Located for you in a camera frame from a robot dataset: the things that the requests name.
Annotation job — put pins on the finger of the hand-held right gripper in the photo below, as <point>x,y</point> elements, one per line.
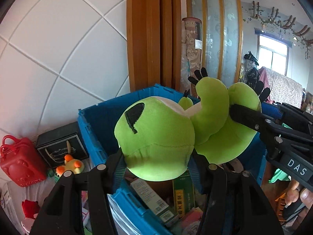
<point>249,120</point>
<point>271,110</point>

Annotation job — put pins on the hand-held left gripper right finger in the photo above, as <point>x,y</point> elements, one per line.
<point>196,176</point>

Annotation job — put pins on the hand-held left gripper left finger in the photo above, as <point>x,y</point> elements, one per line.
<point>115,167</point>

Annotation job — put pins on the small green and yellow frog plush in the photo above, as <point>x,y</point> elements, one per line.
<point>71,166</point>

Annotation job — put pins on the large lime green frog plush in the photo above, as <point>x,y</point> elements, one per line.
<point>156,139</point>

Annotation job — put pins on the blue plastic crate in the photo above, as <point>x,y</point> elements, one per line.
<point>97,117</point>

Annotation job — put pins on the pink pig plush red dress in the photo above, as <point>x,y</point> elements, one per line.
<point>30,208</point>

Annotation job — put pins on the person's right hand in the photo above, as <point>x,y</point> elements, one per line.
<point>307,194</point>

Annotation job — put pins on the green cloth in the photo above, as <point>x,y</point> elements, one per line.
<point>278,176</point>

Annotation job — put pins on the green box yellow label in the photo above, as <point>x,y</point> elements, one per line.
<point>183,195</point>

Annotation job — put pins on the floral cloth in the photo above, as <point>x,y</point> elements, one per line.
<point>283,85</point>

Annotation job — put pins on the black coat rack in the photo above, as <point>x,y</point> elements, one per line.
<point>251,66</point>

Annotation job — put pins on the window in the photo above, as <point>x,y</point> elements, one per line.
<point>272,53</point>

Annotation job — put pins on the black gift bag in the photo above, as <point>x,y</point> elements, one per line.
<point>53,146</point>

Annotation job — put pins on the ivy garland decoration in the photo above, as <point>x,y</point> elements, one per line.
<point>276,20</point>

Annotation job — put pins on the rolled patterned carpet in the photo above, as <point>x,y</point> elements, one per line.
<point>192,49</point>

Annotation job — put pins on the wooden slat glass partition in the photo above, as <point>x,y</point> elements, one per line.
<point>220,29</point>

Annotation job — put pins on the red bear-face plastic case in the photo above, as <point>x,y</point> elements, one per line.
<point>19,169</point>

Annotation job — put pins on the small white box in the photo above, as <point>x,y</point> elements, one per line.
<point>4,200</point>

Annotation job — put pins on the wooden pillar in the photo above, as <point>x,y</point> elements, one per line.
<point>151,29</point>

